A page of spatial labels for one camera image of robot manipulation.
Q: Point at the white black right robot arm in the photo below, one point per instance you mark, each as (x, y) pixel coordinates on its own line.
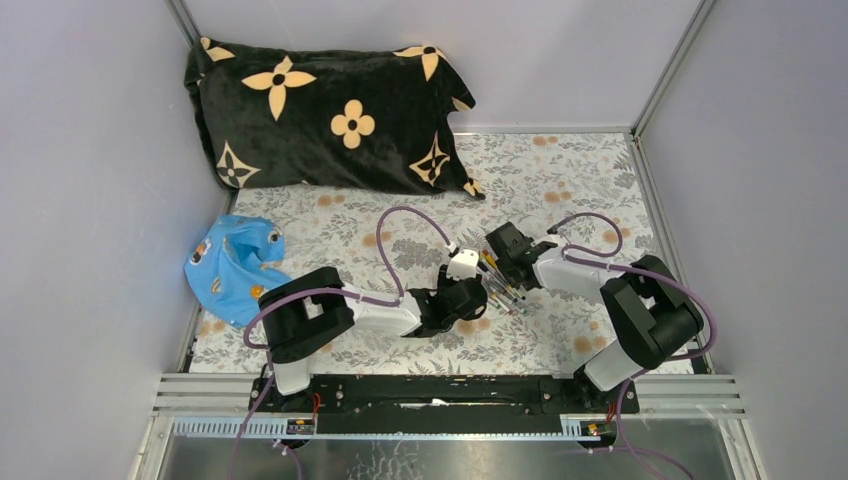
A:
(652, 317)

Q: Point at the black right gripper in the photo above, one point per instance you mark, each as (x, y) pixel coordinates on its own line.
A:
(530, 244)

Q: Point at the floral patterned table mat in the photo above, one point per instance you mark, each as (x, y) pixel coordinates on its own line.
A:
(533, 181)

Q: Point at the aluminium frame rail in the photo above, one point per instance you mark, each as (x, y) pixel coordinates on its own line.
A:
(688, 426)

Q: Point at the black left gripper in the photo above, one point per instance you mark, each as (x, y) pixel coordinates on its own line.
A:
(443, 279)

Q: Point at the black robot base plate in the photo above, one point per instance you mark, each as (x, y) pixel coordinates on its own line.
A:
(397, 404)

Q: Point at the black floral pillow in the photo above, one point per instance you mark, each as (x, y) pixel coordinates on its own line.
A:
(371, 120)

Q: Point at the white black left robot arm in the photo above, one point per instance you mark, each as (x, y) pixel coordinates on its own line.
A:
(302, 316)

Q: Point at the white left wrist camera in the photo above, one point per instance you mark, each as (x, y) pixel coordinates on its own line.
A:
(463, 265)

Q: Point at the blue cartoon cloth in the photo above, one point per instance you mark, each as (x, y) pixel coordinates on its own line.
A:
(237, 261)

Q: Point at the bundle of coloured marker pens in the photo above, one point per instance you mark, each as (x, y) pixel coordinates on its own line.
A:
(510, 298)

